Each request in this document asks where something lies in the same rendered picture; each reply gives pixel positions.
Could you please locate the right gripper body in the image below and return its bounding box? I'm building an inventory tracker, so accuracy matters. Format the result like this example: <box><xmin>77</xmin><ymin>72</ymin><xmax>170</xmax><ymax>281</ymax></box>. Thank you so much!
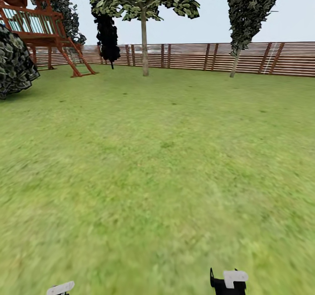
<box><xmin>214</xmin><ymin>279</ymin><xmax>246</xmax><ymax>295</ymax></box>

